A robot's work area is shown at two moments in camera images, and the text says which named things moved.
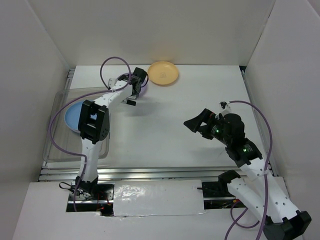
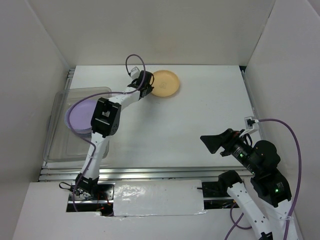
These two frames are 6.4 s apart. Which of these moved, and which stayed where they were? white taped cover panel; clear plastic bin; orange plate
Moved: orange plate
Stayed: clear plastic bin; white taped cover panel
